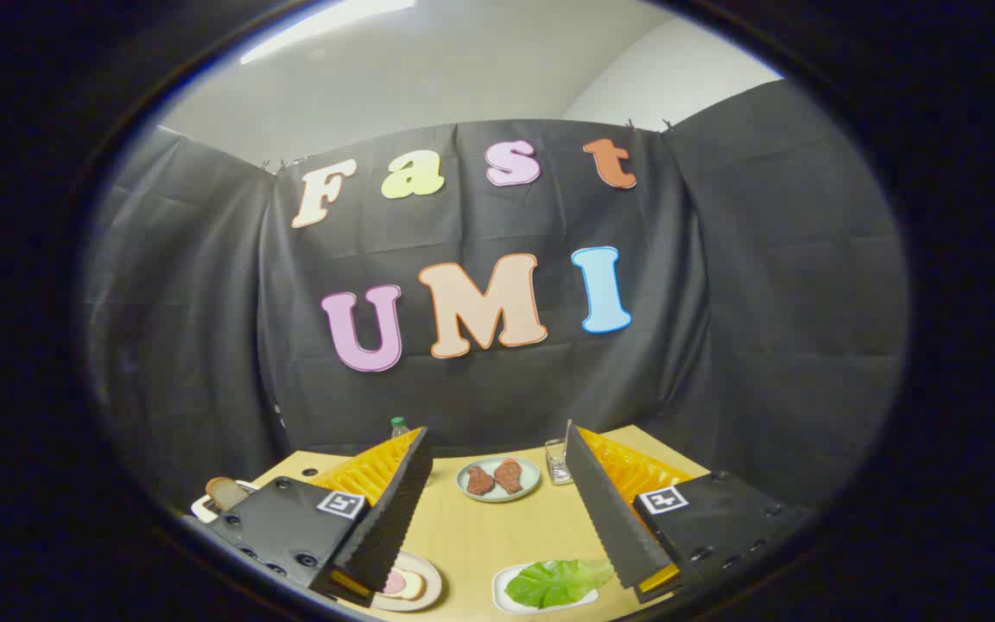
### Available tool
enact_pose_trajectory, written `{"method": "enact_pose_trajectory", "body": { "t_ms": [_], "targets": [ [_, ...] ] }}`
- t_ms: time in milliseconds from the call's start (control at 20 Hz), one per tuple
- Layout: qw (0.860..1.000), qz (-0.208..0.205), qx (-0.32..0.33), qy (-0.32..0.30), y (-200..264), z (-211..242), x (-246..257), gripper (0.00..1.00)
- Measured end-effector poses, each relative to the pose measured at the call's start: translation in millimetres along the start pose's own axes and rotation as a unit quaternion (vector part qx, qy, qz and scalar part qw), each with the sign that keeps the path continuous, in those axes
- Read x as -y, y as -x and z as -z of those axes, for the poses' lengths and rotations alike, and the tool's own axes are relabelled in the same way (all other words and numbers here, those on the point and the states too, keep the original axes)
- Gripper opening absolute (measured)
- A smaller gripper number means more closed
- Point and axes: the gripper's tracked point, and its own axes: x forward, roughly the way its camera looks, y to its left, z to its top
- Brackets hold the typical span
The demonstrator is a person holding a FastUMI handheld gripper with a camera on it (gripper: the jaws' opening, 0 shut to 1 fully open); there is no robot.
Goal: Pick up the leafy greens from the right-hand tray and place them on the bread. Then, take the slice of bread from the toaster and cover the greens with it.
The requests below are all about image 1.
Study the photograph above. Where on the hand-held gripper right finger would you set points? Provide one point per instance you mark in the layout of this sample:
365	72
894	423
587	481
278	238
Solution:
610	518

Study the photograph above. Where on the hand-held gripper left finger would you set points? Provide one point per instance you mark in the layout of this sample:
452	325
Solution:
394	518

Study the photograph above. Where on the green lettuce leaf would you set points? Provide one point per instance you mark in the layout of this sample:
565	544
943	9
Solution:
558	580

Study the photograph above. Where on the plain bread slice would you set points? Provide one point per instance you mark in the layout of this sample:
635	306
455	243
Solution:
223	492

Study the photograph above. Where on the beige round plate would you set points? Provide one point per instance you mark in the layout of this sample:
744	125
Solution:
430	570

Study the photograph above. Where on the pink ham slice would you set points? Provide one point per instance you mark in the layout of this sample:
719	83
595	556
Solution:
394	583

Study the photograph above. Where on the bread slice with crust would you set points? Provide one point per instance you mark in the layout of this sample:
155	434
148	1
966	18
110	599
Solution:
415	589

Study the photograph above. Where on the clear square utensil holder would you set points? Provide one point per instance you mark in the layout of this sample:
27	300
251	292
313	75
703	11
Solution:
558	462

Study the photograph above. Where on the clear plastic water bottle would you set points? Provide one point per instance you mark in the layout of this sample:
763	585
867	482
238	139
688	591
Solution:
400	427

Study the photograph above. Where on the brown meat patty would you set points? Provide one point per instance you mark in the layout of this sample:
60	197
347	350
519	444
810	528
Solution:
479	480

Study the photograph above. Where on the light blue round plate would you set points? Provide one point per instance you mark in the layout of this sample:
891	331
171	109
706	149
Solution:
497	498

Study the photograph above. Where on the reddish meat patty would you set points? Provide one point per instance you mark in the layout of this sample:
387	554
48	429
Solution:
509	475

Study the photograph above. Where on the white rounded square plate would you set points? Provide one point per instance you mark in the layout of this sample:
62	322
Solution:
502	583

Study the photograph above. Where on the white toaster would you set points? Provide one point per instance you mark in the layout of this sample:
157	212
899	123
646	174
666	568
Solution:
201	510

